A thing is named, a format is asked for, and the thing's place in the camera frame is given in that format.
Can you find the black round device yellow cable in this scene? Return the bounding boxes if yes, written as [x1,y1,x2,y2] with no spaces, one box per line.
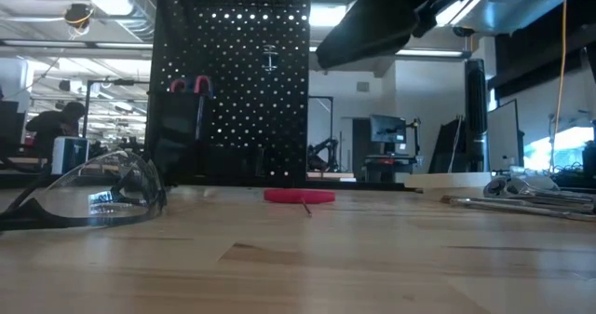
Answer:
[62,2,96,41]

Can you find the red blue handled pliers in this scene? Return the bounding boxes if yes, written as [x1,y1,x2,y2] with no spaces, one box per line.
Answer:
[168,75,214,96]

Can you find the silver air duct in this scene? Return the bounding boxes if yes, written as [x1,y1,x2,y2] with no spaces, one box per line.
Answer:
[69,0,157,43]

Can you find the long fluorescent light fixture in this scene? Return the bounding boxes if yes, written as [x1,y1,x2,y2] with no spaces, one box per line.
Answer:
[395,47,466,59]

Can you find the black metal pegboard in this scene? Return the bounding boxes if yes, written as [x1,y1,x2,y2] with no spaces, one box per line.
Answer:
[146,0,313,188]

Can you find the short black pegboard bin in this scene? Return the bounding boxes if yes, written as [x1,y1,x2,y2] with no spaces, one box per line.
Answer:
[204,144,269,187]

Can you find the computer monitor on stand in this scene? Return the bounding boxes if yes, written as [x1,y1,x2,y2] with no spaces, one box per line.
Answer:
[369,114,408,145]

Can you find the person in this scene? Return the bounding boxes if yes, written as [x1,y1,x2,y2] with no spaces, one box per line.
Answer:
[23,100,88,160]

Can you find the black leaning panel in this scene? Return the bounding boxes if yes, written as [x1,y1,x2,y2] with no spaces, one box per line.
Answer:
[429,116,467,174]

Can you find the tall black pegboard bin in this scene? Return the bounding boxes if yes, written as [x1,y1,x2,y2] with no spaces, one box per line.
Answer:
[147,89,210,184]

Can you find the silver double peg hook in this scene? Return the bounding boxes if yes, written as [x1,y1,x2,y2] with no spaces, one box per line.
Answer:
[262,44,279,73]

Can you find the white panel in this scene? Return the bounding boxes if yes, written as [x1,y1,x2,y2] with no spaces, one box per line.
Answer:
[485,99,526,173]

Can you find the black metal table frame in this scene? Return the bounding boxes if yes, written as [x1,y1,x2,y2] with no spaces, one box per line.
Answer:
[0,171,409,190]

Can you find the black tall column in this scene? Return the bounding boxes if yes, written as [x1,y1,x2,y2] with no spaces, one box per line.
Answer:
[464,59,489,169]

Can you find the white masking tape roll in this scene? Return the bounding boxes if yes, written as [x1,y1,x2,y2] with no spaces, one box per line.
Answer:
[403,171,494,190]

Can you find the clear safety glasses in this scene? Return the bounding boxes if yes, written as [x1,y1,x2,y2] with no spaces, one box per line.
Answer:
[0,149,168,234]

